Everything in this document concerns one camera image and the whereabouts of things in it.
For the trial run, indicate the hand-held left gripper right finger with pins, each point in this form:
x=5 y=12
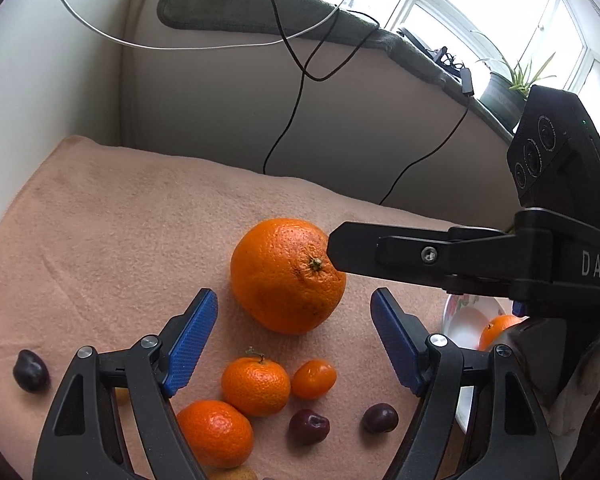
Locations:
x=395 y=340

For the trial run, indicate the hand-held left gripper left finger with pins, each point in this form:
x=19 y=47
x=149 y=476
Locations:
x=190 y=345

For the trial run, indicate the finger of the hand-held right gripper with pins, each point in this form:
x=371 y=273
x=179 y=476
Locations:
x=380 y=250

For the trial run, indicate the mandarin with green stem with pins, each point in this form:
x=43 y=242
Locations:
x=255 y=382

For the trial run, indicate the white bowl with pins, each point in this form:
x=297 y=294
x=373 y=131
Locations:
x=467 y=320

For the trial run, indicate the large orange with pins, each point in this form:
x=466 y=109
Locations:
x=280 y=280

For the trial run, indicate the dark cherry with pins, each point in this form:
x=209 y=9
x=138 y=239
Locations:
x=380 y=417
x=308 y=426

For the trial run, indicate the small oval mandarin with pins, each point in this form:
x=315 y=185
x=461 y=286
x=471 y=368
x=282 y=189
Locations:
x=313 y=379

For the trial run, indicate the potted green plant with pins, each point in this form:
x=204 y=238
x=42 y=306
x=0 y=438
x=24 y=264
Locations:
x=505 y=92

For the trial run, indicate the brown round fruit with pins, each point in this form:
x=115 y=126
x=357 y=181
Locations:
x=237 y=474

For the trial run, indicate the pink blanket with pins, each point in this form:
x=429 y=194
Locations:
x=105 y=235

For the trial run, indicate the black power adapter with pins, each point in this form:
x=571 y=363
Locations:
x=467 y=80

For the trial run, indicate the dark plum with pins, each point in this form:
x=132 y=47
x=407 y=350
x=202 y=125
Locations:
x=30 y=371

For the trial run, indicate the white cloth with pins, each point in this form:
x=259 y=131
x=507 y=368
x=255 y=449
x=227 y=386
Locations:
x=587 y=385

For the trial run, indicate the black gadget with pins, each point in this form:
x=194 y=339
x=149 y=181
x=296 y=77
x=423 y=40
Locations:
x=432 y=50

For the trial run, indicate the grey towel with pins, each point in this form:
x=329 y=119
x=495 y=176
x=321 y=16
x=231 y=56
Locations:
x=230 y=0

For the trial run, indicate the white window frame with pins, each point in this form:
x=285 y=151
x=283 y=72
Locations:
x=410 y=0

